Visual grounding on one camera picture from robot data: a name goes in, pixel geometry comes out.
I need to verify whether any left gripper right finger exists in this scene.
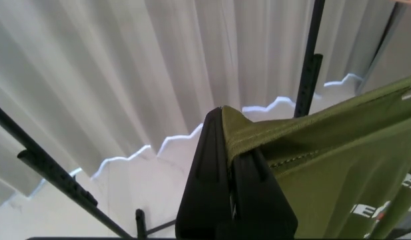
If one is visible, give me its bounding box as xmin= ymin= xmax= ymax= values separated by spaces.
xmin=224 ymin=148 xmax=298 ymax=239

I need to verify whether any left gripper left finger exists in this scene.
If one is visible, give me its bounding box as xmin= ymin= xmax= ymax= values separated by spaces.
xmin=175 ymin=107 xmax=234 ymax=239

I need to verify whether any green long-sleeved shirt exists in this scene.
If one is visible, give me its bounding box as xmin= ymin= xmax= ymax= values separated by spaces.
xmin=220 ymin=73 xmax=411 ymax=239

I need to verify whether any black clothes rack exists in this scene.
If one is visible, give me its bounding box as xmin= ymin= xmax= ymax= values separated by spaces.
xmin=0 ymin=0 xmax=326 ymax=239

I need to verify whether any white curtain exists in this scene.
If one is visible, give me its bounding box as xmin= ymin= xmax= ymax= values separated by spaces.
xmin=0 ymin=0 xmax=406 ymax=207

